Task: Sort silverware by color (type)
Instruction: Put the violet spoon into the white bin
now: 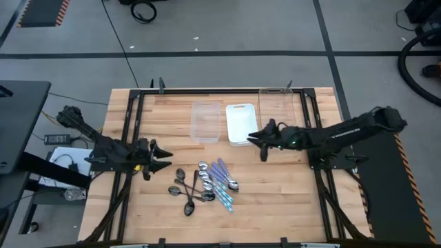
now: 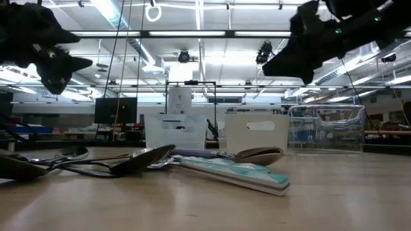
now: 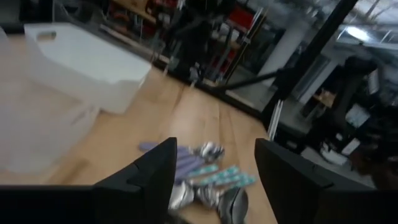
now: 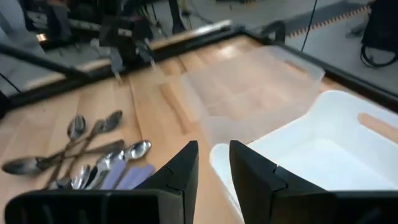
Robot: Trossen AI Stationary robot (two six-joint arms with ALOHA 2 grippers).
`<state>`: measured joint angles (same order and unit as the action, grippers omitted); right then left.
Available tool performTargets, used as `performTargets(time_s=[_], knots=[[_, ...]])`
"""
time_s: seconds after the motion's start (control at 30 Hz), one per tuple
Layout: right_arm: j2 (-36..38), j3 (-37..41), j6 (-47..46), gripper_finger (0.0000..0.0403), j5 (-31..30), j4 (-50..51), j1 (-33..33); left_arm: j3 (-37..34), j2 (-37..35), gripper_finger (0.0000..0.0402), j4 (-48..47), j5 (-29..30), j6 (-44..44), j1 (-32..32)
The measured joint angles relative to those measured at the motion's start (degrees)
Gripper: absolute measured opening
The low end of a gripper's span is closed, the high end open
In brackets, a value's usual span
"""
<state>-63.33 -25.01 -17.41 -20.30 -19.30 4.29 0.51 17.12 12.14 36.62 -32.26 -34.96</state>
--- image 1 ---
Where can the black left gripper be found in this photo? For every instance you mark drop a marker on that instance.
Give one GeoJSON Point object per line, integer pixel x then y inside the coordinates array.
{"type": "Point", "coordinates": [143, 151]}

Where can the clear transparent plastic bin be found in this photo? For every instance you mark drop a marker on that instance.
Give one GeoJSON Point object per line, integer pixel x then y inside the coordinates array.
{"type": "Point", "coordinates": [277, 103]}

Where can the black desk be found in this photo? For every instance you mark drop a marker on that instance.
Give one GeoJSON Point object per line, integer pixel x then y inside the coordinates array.
{"type": "Point", "coordinates": [20, 117]}

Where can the black aluminium table frame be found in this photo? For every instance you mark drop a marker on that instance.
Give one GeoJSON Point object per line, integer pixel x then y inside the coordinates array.
{"type": "Point", "coordinates": [220, 91]}

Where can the white board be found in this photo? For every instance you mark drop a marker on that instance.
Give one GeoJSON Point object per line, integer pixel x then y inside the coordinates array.
{"type": "Point", "coordinates": [51, 182]}

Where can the black power adapter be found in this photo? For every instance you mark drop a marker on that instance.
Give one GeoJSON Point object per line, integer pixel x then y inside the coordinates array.
{"type": "Point", "coordinates": [56, 139]}

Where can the hazard-striped black floor mat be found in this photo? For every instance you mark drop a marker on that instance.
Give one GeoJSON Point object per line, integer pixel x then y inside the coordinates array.
{"type": "Point", "coordinates": [41, 12]}
{"type": "Point", "coordinates": [389, 193]}

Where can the clear plastic water bottle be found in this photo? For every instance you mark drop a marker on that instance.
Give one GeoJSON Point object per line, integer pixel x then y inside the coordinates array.
{"type": "Point", "coordinates": [73, 194]}

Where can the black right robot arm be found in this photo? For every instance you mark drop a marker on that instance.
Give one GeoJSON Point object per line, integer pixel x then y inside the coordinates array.
{"type": "Point", "coordinates": [344, 132]}

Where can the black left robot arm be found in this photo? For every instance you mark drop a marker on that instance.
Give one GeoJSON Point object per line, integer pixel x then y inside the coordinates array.
{"type": "Point", "coordinates": [103, 146]}

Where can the white plastic bin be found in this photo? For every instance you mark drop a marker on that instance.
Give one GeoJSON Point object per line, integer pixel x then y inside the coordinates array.
{"type": "Point", "coordinates": [241, 122]}

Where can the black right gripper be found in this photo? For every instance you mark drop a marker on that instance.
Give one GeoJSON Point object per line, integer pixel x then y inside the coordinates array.
{"type": "Point", "coordinates": [289, 137]}

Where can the frosted plastic bin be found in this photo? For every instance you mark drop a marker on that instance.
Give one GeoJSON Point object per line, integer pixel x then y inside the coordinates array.
{"type": "Point", "coordinates": [205, 120]}

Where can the black table clamp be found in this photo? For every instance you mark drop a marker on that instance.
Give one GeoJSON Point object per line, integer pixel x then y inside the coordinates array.
{"type": "Point", "coordinates": [289, 84]}
{"type": "Point", "coordinates": [161, 86]}

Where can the black equipment box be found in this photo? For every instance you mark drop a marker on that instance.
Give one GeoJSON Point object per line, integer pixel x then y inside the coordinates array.
{"type": "Point", "coordinates": [425, 10]}

